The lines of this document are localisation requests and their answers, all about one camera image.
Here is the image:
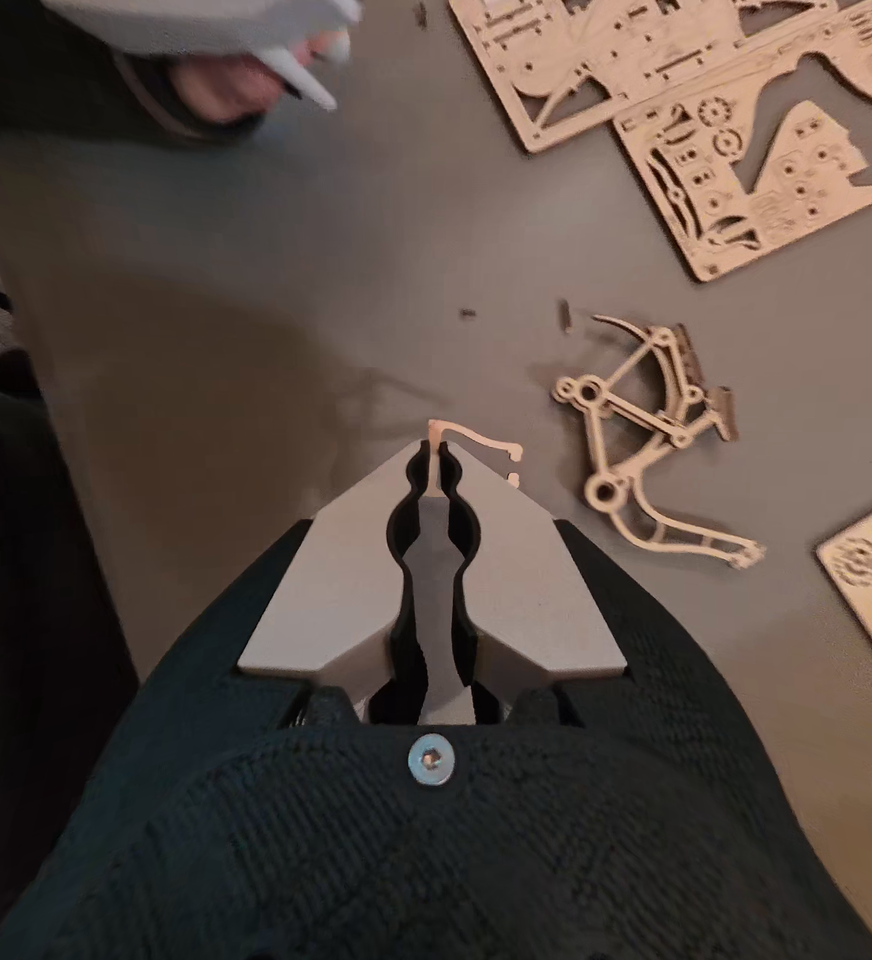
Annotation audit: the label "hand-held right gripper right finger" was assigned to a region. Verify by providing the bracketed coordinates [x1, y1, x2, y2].
[439, 441, 629, 710]

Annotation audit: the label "small curved wooden part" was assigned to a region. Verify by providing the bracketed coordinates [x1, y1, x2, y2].
[426, 418, 525, 490]

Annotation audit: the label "narrow wooden parts sheet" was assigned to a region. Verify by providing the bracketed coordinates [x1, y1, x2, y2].
[817, 487, 872, 708]

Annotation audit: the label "person's dark clothing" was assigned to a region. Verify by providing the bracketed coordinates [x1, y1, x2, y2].
[0, 352, 140, 960]

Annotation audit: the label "person's left hand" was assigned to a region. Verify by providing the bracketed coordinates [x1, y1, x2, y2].
[169, 30, 348, 127]

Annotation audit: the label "wooden parts sheet oval cutouts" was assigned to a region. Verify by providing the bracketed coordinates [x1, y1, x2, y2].
[612, 56, 872, 285]

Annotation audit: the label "person's left forearm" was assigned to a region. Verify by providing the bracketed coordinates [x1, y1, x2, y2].
[0, 0, 152, 140]

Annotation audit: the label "large wooden parts sheet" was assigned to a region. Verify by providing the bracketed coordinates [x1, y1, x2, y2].
[447, 0, 872, 156]

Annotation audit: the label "assembled wooden crossbow model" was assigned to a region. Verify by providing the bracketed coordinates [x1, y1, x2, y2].
[552, 313, 768, 573]

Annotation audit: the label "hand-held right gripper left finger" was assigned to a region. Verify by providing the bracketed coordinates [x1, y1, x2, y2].
[237, 438, 437, 710]

